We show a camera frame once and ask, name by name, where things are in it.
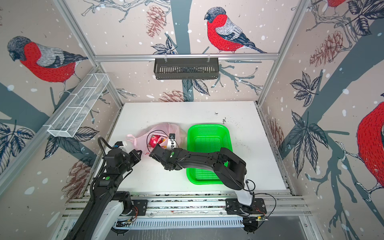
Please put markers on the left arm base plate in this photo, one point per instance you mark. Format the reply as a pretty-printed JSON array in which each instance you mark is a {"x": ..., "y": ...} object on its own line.
[{"x": 135, "y": 208}]

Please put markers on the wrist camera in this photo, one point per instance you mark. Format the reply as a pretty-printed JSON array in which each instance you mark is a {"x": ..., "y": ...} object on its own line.
[
  {"x": 171, "y": 141},
  {"x": 121, "y": 145}
]

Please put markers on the red fruit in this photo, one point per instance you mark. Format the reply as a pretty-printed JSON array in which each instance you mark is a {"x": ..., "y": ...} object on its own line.
[{"x": 156, "y": 139}]

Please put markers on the green plastic perforated basket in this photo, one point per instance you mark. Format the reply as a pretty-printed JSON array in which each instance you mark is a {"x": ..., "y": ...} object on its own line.
[{"x": 207, "y": 138}]

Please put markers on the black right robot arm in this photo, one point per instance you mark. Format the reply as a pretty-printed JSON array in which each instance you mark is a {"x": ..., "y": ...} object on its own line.
[{"x": 228, "y": 167}]

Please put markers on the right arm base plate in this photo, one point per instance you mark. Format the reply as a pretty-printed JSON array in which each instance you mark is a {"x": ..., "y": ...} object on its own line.
[{"x": 233, "y": 207}]

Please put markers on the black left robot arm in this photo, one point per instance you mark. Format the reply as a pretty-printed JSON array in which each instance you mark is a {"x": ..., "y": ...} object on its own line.
[{"x": 106, "y": 202}]

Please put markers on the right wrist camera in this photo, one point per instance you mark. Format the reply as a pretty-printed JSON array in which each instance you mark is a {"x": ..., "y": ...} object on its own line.
[{"x": 171, "y": 141}]

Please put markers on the black hanging wall basket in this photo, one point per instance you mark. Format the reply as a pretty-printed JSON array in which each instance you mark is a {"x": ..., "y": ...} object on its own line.
[{"x": 186, "y": 69}]

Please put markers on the aluminium mounting rail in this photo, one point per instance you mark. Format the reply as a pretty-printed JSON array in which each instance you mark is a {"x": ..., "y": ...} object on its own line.
[{"x": 208, "y": 211}]

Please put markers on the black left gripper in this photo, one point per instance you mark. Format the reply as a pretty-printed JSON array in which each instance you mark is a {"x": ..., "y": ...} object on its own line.
[{"x": 137, "y": 158}]

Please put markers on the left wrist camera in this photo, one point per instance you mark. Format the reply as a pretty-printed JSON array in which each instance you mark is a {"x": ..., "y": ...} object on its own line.
[{"x": 121, "y": 145}]

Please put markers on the pink plastic bag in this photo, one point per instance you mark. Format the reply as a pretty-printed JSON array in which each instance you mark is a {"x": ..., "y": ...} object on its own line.
[{"x": 167, "y": 135}]

